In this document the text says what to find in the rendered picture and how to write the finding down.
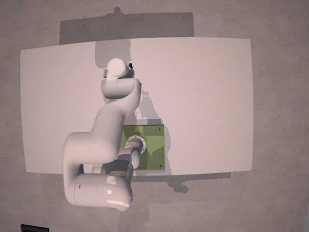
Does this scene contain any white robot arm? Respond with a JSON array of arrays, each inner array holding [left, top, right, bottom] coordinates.
[[62, 58, 146, 211]]

